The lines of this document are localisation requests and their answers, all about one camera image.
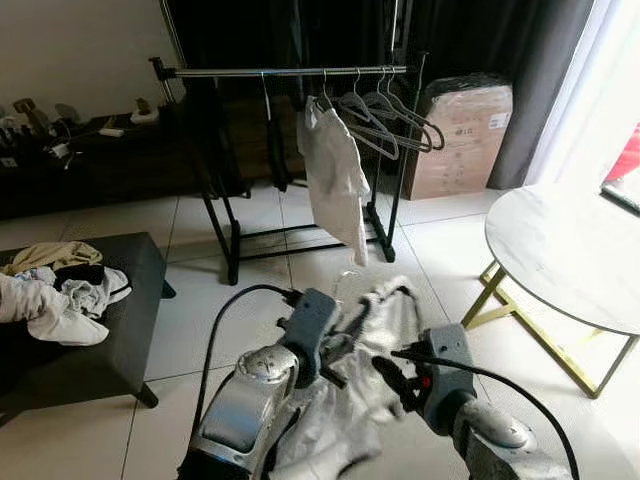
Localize grey shorts black waistband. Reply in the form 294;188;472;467
270;278;426;480

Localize round marble table gold legs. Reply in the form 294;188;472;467
462;183;640;399

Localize dark grey ottoman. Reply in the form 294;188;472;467
0;232;177;426

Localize white sheer curtain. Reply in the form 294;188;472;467
525;0;640;191

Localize white shirt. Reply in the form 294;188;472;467
297;97;373;267

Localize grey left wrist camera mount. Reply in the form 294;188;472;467
278;288;343;389

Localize white hanger with black shirt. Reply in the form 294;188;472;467
261;72;274;123

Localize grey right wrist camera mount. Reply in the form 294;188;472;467
418;322;479;436

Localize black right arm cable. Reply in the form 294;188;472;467
390;346;583;480

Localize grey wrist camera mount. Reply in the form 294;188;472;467
418;322;479;436
278;288;343;389

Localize brown cardboard box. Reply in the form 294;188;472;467
405;75;515;201

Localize black clothes rack silver rail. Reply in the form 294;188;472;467
150;0;429;286

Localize dark grey curtain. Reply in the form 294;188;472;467
410;0;598;191

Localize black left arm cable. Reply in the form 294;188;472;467
190;284;304;441

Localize dark wood TV cabinet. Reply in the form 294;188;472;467
0;95;206;221

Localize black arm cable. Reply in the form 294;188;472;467
190;284;304;441
390;346;583;480

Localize small plant white pot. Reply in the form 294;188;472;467
130;98;162;125

